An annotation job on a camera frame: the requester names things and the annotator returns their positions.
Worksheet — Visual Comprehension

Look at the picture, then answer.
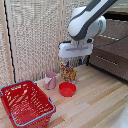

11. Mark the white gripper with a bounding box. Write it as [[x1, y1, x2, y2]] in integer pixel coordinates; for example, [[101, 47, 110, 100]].
[[58, 38, 95, 68]]

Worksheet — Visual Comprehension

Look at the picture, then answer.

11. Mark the red plastic bowl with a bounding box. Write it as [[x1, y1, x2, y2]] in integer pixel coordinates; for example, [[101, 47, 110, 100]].
[[58, 81, 77, 98]]

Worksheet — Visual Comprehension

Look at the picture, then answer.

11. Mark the red basket with blue rim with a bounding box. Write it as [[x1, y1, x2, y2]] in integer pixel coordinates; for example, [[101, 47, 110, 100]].
[[0, 79, 57, 128]]

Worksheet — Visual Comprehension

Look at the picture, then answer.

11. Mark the colourful snack bag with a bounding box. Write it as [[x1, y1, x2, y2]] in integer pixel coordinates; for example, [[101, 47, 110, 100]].
[[59, 61, 78, 84]]

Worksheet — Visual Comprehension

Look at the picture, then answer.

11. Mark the pink mug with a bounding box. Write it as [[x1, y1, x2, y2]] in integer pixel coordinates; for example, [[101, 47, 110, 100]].
[[44, 71, 58, 91]]

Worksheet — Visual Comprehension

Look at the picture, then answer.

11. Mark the brown drawer cabinet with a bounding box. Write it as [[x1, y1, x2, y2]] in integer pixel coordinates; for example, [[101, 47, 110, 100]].
[[87, 11, 128, 83]]

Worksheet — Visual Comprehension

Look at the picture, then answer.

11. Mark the wooden vertical post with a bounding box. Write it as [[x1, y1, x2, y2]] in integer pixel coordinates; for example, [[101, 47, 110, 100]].
[[54, 0, 67, 73]]

